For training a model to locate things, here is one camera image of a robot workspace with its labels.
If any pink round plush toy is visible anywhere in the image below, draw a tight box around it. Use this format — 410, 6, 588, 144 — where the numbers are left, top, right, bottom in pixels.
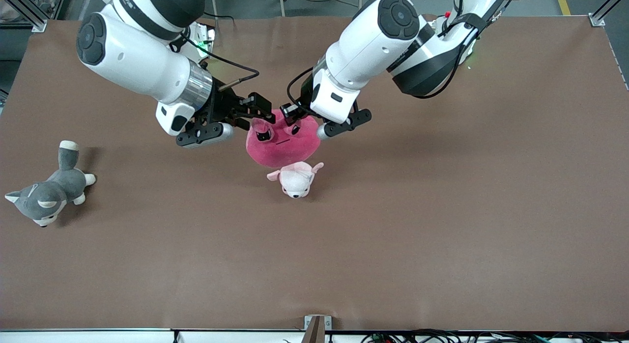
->
246, 110, 322, 168

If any grey husky plush toy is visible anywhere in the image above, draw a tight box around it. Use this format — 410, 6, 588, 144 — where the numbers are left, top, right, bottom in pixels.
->
5, 140, 97, 228

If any white pink plush puppy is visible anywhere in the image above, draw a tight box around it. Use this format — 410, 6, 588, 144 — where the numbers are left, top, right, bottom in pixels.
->
267, 161, 325, 199

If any brown table mat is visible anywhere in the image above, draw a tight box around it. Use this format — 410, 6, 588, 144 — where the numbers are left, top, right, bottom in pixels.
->
0, 14, 629, 332

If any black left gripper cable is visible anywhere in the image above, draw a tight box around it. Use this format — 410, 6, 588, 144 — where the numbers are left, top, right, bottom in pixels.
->
286, 0, 519, 113

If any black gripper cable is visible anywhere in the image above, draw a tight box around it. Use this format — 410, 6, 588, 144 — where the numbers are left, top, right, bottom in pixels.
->
286, 0, 519, 113
170, 31, 260, 93

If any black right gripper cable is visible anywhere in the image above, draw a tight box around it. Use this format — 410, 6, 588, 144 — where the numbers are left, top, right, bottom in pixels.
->
170, 31, 260, 93

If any aluminium frame profile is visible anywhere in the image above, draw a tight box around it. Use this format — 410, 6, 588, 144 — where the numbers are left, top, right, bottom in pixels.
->
0, 0, 48, 33
588, 0, 629, 28

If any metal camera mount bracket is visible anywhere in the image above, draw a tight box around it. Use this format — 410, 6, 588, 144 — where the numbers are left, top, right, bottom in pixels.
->
304, 315, 332, 343

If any white table edge rail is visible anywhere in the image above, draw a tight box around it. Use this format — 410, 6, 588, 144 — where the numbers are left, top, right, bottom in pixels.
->
0, 328, 629, 343

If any black cable bundle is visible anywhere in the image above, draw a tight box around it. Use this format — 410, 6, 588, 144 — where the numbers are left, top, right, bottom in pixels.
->
361, 328, 629, 343

